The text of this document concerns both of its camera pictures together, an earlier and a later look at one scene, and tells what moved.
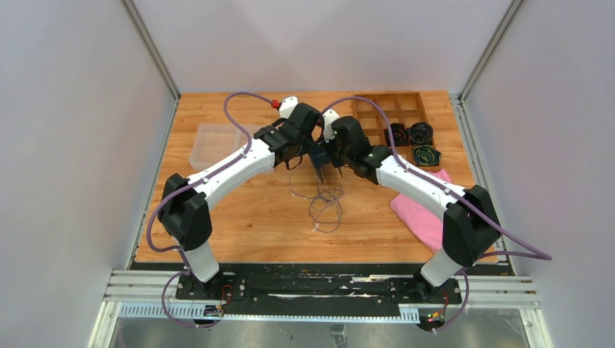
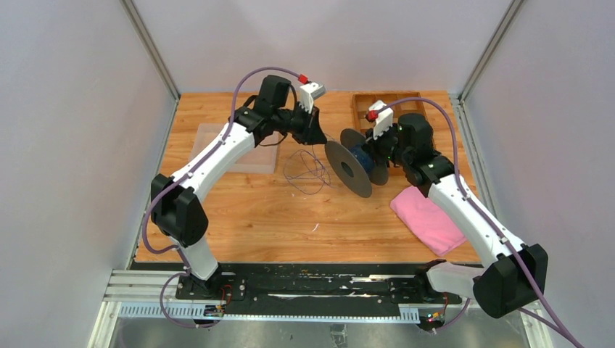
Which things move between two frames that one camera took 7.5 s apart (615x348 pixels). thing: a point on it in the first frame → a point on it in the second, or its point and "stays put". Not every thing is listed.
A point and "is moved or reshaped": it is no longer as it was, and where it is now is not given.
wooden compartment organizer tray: [400, 108] stays put
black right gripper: [337, 162] → [373, 145]
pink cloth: [422, 217] stays put
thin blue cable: [325, 205] is moved or reshaped
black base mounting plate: [307, 290] stays put
